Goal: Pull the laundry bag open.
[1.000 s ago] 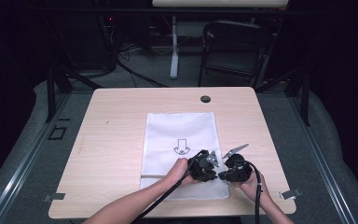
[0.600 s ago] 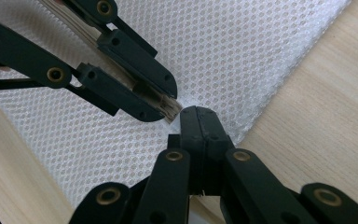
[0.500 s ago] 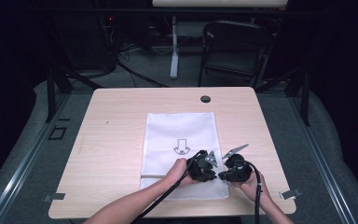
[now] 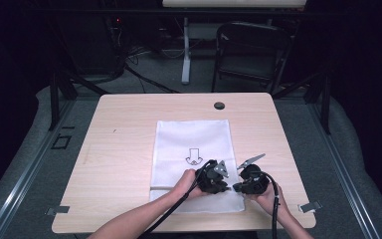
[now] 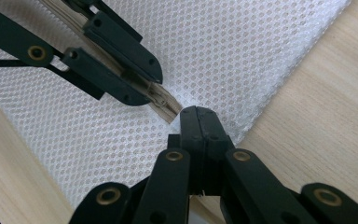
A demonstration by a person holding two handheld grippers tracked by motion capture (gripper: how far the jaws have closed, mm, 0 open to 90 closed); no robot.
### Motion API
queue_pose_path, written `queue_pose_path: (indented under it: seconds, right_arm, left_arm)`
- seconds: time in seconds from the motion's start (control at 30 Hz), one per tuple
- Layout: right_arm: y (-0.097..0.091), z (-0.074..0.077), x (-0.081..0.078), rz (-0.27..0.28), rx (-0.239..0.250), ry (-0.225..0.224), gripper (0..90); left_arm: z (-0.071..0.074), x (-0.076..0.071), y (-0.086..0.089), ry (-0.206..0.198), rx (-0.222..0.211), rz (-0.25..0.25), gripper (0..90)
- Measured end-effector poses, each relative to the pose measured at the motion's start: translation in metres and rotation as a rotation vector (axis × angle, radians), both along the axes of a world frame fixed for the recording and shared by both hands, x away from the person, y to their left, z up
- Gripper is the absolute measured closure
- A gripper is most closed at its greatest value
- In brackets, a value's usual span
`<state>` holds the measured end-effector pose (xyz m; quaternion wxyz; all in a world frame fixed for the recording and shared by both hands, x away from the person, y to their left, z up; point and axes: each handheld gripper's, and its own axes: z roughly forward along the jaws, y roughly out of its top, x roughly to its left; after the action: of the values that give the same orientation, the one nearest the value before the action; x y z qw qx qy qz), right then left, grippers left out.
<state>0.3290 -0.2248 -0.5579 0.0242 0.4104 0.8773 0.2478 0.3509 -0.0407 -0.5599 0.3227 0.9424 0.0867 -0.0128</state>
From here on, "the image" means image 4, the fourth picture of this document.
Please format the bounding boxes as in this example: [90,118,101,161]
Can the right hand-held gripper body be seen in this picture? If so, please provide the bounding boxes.
[235,152,272,196]

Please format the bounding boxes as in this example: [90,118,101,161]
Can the grey metal bracket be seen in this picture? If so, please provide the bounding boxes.
[45,205,71,216]
[297,200,323,214]

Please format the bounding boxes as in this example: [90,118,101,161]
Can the white desk leg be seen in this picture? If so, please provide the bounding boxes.
[180,17,193,86]

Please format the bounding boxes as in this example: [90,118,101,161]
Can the person's left hand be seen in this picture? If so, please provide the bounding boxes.
[173,168,211,201]

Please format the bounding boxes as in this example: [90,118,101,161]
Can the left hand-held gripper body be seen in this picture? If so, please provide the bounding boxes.
[194,159,231,195]

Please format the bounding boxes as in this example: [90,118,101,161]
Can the left hand-held gripper black cable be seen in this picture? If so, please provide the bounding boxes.
[138,159,216,239]

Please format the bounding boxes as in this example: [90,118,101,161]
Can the black floor cable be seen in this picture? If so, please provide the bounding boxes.
[122,63,181,95]

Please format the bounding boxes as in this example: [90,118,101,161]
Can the black metal stand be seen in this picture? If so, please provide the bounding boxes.
[272,64,333,135]
[47,64,111,132]

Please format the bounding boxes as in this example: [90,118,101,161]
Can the white cloth bag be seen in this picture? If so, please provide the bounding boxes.
[148,119,246,214]

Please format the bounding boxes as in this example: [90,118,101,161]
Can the person's right hand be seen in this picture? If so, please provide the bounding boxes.
[244,181,283,215]

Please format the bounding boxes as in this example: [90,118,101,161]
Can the black tape square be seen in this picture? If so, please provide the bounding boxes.
[50,132,73,150]

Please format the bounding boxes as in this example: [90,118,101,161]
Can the dark computer tower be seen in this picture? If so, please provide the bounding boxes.
[59,15,124,77]

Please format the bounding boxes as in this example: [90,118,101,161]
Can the aluminium floor rail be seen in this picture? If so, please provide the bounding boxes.
[306,99,382,239]
[0,99,77,239]

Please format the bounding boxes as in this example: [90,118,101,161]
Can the black folding chair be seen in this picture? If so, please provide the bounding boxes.
[210,21,293,95]

